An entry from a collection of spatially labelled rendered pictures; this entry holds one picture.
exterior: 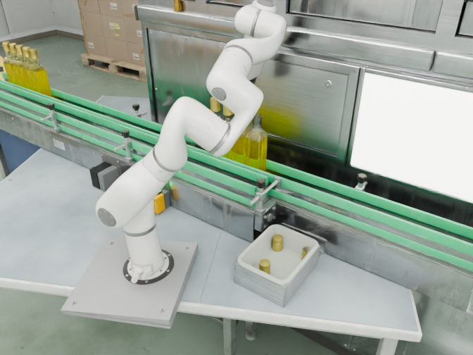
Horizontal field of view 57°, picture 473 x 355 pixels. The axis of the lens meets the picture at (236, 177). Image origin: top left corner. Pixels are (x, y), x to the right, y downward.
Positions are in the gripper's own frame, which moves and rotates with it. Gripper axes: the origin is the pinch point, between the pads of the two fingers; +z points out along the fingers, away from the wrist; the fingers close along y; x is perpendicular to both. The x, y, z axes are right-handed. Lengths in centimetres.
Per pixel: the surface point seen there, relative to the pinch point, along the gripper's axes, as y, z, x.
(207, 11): -15.2, -12.1, -30.0
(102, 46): -236, 185, -336
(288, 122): -12.7, 9.8, 13.3
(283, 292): 34, 29, 46
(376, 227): 4, 16, 57
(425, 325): -15, 57, 88
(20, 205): 48, 62, -56
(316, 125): -12.6, 5.6, 23.2
